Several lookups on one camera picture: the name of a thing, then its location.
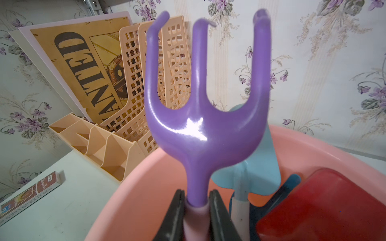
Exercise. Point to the red shovel wooden handle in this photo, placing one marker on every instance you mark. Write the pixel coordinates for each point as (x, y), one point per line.
(325, 207)

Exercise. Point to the yellow vintage magazine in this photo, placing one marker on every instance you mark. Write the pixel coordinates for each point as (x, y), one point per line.
(84, 55)

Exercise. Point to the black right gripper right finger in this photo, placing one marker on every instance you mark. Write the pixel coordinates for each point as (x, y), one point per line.
(221, 225)

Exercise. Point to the pink plastic bucket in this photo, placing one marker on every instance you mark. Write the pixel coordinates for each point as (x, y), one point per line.
(136, 210)

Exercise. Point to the teal fork yellow handle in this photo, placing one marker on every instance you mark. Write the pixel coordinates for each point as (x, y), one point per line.
(271, 198)

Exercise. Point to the red brown book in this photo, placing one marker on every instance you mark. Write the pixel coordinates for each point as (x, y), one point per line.
(19, 203)

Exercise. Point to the purple fork pink handle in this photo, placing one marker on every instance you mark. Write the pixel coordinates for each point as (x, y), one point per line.
(203, 138)

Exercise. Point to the beige plastic file organizer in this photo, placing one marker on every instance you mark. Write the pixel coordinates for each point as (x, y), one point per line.
(120, 143)

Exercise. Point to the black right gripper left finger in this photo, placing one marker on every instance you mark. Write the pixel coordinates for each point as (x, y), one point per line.
(172, 227)

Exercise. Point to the light blue trowel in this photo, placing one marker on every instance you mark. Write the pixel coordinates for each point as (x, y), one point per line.
(258, 174)

